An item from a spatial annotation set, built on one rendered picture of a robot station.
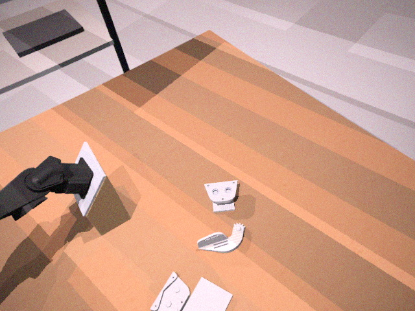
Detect white rectangular block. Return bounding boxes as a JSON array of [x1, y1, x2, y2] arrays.
[[213, 191, 235, 213]]

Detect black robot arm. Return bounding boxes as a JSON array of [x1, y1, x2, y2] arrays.
[[0, 156, 93, 221]]

